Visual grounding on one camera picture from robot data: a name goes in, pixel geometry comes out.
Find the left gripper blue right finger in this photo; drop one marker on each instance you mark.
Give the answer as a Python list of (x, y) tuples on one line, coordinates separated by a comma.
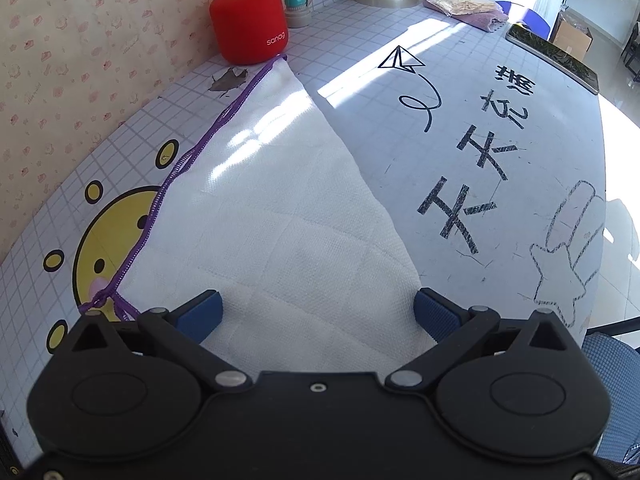
[(438, 316)]

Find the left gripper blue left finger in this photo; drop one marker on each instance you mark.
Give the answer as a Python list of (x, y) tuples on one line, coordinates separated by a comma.
[(198, 317)]

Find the white towel with purple trim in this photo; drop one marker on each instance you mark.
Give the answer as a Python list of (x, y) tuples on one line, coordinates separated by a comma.
[(270, 210)]

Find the blue patterned seat cushion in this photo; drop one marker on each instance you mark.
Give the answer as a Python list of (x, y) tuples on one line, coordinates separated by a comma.
[(617, 365)]

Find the red cylindrical speaker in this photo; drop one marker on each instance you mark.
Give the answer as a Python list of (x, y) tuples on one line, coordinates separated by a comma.
[(249, 32)]

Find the blue chair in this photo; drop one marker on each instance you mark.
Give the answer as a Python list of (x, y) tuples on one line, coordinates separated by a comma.
[(528, 18)]

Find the cardboard box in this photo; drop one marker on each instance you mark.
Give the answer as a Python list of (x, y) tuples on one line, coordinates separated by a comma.
[(571, 36)]

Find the plastic bag with snacks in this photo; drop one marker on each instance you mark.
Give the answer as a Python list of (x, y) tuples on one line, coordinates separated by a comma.
[(485, 15)]

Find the teal capped small bottle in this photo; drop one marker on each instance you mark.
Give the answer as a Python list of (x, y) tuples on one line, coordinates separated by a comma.
[(297, 13)]

